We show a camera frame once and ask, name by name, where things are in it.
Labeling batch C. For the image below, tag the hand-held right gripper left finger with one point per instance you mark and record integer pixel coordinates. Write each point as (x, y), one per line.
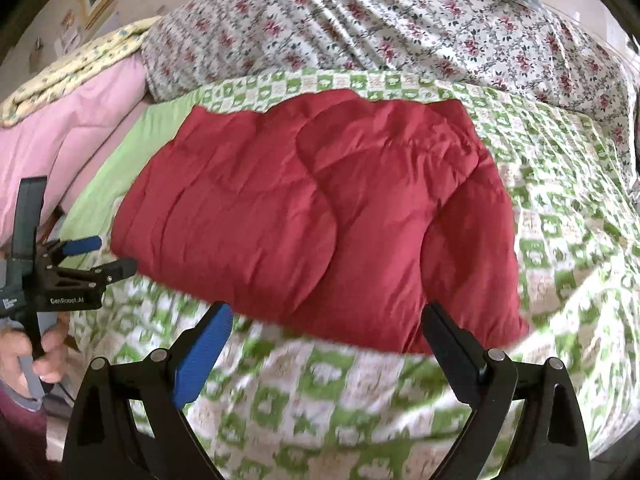
(202, 355)

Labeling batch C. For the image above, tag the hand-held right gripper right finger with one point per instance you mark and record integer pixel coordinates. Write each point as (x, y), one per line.
(450, 345)

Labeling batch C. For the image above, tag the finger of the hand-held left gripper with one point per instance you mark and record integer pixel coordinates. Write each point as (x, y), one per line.
(117, 269)
(82, 246)

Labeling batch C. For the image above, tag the red padded jacket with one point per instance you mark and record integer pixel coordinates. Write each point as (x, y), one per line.
(300, 200)

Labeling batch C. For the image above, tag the person's left forearm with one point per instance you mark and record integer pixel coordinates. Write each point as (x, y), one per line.
(20, 435)

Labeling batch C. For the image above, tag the person's left hand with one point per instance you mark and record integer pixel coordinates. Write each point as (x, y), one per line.
(12, 355)

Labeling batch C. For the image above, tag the green checked quilt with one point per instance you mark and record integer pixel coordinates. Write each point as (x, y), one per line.
(350, 410)

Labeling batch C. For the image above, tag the pink blanket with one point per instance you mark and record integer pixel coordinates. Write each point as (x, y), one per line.
(65, 125)

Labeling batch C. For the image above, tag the yellow floral cloth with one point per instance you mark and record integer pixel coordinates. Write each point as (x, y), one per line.
(75, 65)

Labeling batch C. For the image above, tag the pinned paper note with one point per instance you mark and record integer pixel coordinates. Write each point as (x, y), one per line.
(69, 40)

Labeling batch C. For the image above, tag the rose floral duvet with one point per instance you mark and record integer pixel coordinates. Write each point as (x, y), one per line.
(400, 25)

